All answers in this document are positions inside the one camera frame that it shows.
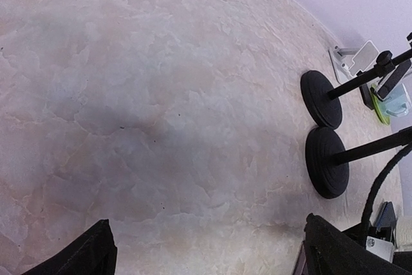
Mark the front black round-base stand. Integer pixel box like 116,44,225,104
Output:
305,127,411,199

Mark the blue phone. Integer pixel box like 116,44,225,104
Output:
374,202,397,230

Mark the black round-base stand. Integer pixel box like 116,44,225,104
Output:
305,127,411,199
300,49,411,129

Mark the cream ceramic mug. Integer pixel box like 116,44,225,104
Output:
395,216,412,251

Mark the light blue mug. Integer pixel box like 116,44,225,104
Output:
384,83,411,117

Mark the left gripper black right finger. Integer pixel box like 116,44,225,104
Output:
303,214,411,274

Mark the green saucer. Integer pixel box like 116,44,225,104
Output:
370,84,390,126

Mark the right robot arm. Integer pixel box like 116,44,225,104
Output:
366,223,411,273

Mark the rear black round-base stand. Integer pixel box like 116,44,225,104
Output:
300,49,411,129

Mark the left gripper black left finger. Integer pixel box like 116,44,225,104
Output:
25,219,118,275

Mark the black folding phone stand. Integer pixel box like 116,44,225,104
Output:
359,84,374,110

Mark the white folding phone stand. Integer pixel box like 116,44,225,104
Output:
328,40,379,84

